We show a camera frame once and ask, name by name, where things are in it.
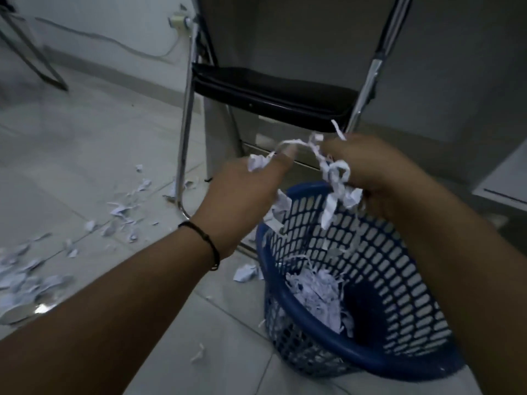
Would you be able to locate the white wall socket with plug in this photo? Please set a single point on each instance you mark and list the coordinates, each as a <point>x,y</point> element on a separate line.
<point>180,20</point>

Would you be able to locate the heap of shredded white paper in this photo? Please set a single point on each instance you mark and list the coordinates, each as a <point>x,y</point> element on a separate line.
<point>317,292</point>

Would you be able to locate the blue plastic mesh basket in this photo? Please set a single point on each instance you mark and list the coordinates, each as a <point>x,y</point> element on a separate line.
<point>395,292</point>

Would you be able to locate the bunch of white paper shreds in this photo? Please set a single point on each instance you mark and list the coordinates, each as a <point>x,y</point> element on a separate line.
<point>335,176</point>

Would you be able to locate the person's left forearm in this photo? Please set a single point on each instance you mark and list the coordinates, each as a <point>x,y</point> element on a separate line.
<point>111,308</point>

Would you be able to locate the chrome folding chair black seat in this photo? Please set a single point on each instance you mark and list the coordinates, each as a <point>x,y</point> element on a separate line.
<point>271,92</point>

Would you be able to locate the person's left thumb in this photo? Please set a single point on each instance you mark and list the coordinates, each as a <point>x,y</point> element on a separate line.
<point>285,157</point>

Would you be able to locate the scattered white paper scraps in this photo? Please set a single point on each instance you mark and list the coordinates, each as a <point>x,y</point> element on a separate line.
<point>119,213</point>

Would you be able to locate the white cabinet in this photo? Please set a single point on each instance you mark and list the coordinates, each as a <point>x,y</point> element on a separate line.
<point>506,180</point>

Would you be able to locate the shiny metal disc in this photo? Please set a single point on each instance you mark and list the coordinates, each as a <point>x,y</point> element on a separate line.
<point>20,313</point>

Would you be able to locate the dark metal furniture legs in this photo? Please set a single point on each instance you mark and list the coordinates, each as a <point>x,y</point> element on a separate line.
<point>37,57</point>

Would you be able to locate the person's right hand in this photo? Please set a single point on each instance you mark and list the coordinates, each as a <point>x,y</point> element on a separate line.
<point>378,168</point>

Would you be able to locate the person's left hand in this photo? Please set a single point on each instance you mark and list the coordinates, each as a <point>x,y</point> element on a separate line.
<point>234,197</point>

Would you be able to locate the person's right fingers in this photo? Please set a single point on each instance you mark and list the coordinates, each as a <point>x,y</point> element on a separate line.
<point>339,150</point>

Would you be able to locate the person's right forearm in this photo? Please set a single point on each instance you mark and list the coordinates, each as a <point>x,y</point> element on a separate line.
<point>465,275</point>

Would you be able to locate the crumpled white paper piece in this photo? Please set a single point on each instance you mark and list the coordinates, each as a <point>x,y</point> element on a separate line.
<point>247,273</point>

